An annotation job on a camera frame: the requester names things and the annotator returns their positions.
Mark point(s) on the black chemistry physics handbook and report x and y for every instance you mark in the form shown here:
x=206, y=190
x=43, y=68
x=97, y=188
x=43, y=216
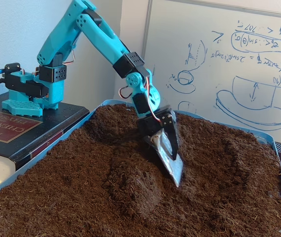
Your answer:
x=51, y=118

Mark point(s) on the brown soil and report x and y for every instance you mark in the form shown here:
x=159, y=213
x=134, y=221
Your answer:
x=81, y=197

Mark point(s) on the blue plastic tray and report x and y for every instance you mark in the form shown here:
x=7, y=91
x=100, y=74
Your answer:
x=266, y=137

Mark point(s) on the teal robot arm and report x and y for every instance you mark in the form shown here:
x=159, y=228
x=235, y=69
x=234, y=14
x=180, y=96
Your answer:
x=59, y=37

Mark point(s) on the whiteboard with blue drawings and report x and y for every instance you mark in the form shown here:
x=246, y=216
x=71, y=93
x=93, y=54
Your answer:
x=229, y=74

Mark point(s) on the silver foil-taped blade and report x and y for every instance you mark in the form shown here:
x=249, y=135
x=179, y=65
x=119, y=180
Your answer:
x=175, y=170

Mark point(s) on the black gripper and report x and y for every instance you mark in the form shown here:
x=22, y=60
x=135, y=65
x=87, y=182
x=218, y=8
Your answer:
x=167, y=121

